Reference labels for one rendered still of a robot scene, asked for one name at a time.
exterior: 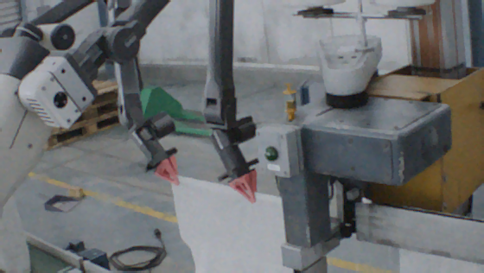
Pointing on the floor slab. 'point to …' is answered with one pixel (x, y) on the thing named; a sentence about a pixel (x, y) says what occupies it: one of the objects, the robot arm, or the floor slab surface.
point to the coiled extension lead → (143, 262)
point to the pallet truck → (152, 98)
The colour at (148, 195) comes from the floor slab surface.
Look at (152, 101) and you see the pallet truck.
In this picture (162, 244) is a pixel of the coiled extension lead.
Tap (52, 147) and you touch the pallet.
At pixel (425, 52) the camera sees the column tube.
